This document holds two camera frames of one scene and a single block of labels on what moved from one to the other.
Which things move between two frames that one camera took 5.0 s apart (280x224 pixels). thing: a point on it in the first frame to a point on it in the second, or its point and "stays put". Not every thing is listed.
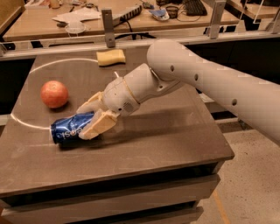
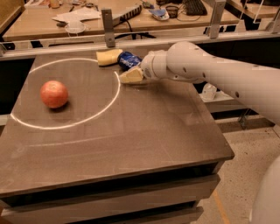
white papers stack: x=73 y=19 stays put
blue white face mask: x=159 y=14 stays put
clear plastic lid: x=74 y=27 stays put
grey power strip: x=125 y=14 stays put
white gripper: x=117 y=95 to x=148 y=67
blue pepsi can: x=66 y=131 to x=128 y=59
